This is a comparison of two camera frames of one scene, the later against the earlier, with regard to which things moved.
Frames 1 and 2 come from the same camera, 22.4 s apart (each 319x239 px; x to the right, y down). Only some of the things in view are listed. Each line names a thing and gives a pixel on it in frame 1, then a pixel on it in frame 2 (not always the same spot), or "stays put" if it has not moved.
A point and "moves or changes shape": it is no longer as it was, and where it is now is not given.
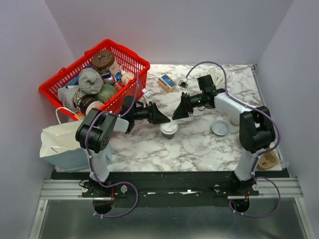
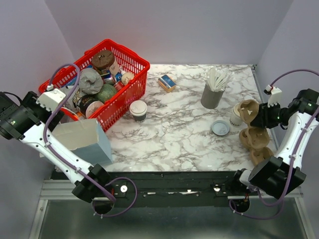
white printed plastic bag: x=69 y=95 stays put
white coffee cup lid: x=168 y=128 moves or changes shape
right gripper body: x=194 y=101 → x=271 y=117
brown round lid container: x=103 y=59 stays put
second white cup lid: x=220 y=128 stays put
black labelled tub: x=85 y=103 stays put
